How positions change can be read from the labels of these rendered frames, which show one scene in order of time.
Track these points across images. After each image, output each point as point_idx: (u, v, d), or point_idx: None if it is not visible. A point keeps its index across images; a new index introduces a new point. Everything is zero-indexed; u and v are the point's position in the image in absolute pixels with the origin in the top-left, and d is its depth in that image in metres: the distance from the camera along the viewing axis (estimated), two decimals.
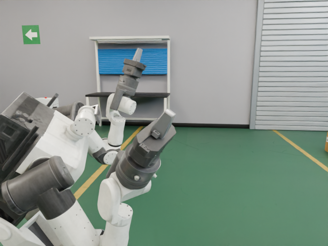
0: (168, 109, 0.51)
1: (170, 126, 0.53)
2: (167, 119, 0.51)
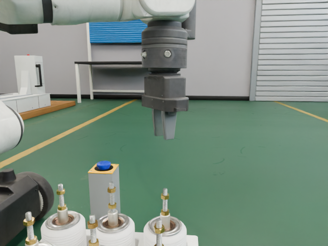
0: (162, 134, 0.55)
1: (153, 122, 0.54)
2: (168, 134, 0.51)
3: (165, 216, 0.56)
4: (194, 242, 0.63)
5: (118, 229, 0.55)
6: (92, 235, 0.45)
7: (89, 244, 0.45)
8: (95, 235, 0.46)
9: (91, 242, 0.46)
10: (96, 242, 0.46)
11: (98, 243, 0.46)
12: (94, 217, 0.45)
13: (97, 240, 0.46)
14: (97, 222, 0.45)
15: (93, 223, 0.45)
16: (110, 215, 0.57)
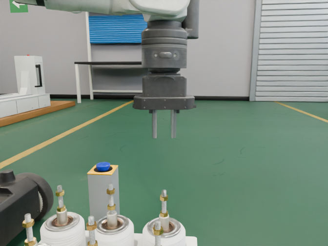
0: (173, 137, 0.53)
1: None
2: (152, 131, 0.53)
3: (164, 218, 0.56)
4: (194, 243, 0.63)
5: (117, 231, 0.55)
6: (91, 236, 0.45)
7: (88, 245, 0.45)
8: (94, 236, 0.46)
9: (90, 244, 0.46)
10: (95, 244, 0.46)
11: (97, 244, 0.46)
12: (93, 219, 0.46)
13: (96, 241, 0.46)
14: (96, 224, 0.46)
15: (92, 225, 0.45)
16: (109, 216, 0.57)
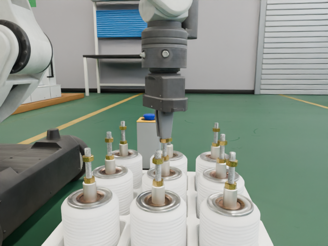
0: None
1: (156, 122, 0.53)
2: (165, 133, 0.52)
3: (216, 147, 0.64)
4: None
5: (175, 158, 0.63)
6: (164, 149, 0.53)
7: (161, 156, 0.53)
8: (166, 150, 0.54)
9: (163, 156, 0.54)
10: (167, 156, 0.54)
11: (168, 156, 0.54)
12: None
13: (167, 155, 0.54)
14: (168, 139, 0.53)
15: (165, 138, 0.53)
16: (167, 147, 0.65)
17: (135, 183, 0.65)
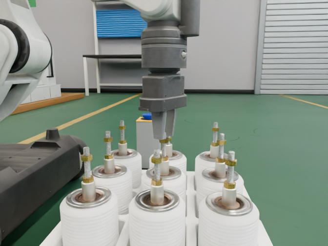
0: (154, 138, 0.52)
1: (164, 125, 0.50)
2: (172, 130, 0.55)
3: (215, 147, 0.64)
4: None
5: (175, 157, 0.63)
6: (161, 149, 0.54)
7: None
8: (162, 151, 0.53)
9: None
10: (159, 156, 0.54)
11: None
12: (164, 136, 0.53)
13: (162, 156, 0.53)
14: (161, 140, 0.53)
15: None
16: (167, 147, 0.65)
17: (134, 183, 0.65)
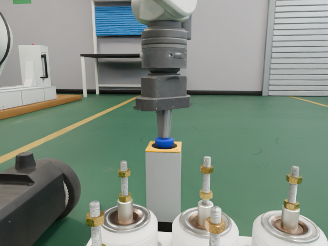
0: (168, 137, 0.53)
1: None
2: (159, 132, 0.53)
3: (295, 211, 0.35)
4: None
5: (221, 232, 0.35)
6: (209, 240, 0.25)
7: None
8: None
9: None
10: None
11: None
12: (217, 217, 0.24)
13: None
14: (211, 227, 0.24)
15: (208, 219, 0.25)
16: (204, 209, 0.36)
17: None
